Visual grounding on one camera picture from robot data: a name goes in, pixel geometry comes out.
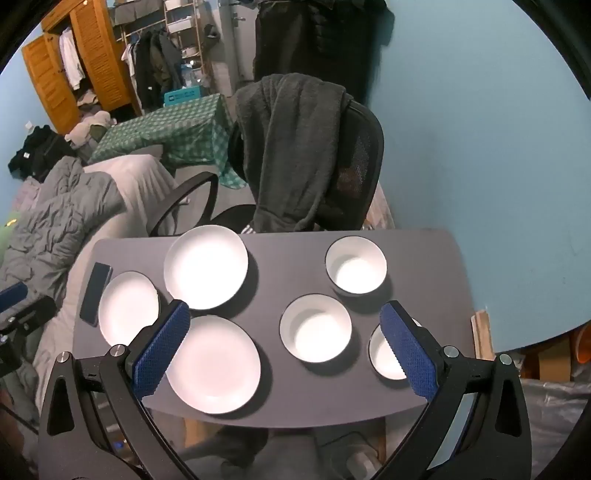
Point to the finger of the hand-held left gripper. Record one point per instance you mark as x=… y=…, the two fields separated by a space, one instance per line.
x=37 y=309
x=13 y=295

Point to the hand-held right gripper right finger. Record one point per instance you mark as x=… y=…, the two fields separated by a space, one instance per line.
x=408 y=350

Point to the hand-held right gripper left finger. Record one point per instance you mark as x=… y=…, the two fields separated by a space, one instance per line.
x=161 y=350

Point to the white black-rimmed bowl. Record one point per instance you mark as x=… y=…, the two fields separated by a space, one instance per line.
x=382 y=355
x=316 y=332
x=355 y=272

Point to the white ceramic plate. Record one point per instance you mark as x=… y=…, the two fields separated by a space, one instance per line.
x=206 y=266
x=217 y=364
x=127 y=307

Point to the black smartphone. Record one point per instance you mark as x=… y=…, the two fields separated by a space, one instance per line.
x=96 y=293

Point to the wooden boards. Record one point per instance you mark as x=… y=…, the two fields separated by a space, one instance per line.
x=482 y=332

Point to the grey duvet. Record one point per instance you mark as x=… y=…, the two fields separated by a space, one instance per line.
x=51 y=217

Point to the lavender cloth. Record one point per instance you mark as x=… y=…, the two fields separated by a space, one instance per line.
x=23 y=194

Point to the brown cardboard box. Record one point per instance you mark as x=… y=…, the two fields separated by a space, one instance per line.
x=549 y=364

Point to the black clothes pile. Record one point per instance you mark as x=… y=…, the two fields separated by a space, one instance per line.
x=34 y=147

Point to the bed with white sheet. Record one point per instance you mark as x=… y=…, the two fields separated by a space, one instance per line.
x=138 y=189

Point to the grey plastic sheet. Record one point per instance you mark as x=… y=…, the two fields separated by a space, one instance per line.
x=554 y=415

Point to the grey clothes pile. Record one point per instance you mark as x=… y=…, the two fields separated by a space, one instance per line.
x=90 y=124

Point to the black mesh office chair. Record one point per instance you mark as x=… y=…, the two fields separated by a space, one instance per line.
x=364 y=152

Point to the green checked tablecloth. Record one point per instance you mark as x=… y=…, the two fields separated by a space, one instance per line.
x=161 y=134

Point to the white hanging shirt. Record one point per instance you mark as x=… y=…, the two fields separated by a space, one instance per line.
x=71 y=57

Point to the grey fleece robe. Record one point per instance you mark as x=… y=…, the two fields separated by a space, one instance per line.
x=286 y=138

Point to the wooden louvred wardrobe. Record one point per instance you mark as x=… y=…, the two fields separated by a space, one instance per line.
x=99 y=60

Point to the teal storage crate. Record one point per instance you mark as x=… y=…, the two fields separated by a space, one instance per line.
x=182 y=96

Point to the white garment on rack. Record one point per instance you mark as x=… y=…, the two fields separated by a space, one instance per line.
x=128 y=55

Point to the dark jackets on rack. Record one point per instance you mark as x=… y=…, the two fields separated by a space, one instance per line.
x=154 y=69

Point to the clear water bottles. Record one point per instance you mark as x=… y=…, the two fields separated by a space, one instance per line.
x=189 y=74

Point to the metal shelf unit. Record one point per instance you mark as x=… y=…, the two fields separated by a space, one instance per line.
x=184 y=27

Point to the grey door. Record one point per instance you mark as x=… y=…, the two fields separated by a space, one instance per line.
x=240 y=41

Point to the hanging black coats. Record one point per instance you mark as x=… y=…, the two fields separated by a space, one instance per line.
x=323 y=41

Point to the white wall socket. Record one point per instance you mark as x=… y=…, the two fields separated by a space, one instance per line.
x=30 y=125

